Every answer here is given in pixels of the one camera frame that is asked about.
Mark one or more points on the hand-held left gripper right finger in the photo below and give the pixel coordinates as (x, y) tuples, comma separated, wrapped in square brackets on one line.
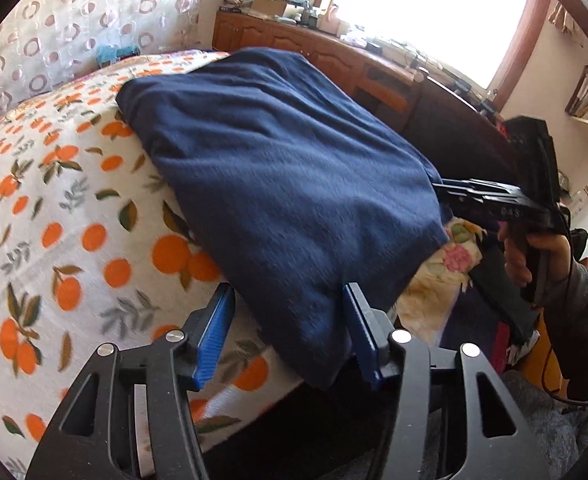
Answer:
[(361, 332)]

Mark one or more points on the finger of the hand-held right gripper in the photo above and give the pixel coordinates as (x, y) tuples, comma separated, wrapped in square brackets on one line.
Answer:
[(469, 194)]

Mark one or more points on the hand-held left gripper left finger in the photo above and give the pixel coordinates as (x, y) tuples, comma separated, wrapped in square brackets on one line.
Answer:
[(213, 340)]

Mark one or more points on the navy printed T-shirt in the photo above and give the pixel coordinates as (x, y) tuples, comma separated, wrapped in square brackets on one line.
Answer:
[(274, 185)]

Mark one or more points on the person's right forearm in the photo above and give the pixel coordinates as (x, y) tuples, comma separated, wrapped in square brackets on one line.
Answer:
[(584, 320)]

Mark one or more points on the dark clothes pile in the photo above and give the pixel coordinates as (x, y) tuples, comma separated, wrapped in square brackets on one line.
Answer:
[(504, 310)]

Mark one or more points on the person's right hand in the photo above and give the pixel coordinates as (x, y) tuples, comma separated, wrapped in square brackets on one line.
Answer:
[(516, 260)]

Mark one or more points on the black cloth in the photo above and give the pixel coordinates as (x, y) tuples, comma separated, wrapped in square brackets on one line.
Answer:
[(454, 135)]

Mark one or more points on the floral blanket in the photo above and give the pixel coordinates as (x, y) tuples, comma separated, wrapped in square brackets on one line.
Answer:
[(439, 280)]

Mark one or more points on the orange fruit print bed sheet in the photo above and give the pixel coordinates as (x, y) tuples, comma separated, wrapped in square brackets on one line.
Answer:
[(98, 210)]

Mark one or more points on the window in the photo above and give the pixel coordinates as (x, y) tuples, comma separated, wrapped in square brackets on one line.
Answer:
[(424, 15)]

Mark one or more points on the pink container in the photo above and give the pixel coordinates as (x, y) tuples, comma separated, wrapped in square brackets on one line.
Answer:
[(334, 17)]

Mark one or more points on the wooden cabinet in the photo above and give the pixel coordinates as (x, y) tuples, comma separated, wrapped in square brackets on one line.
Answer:
[(294, 40)]

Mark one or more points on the cardboard box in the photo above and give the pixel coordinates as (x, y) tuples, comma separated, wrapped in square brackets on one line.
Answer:
[(269, 6)]

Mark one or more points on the teal tissue box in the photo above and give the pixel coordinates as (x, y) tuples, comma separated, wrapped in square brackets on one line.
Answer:
[(116, 54)]

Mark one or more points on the sheer circle pattern curtain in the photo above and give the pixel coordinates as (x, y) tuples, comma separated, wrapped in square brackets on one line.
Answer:
[(73, 20)]

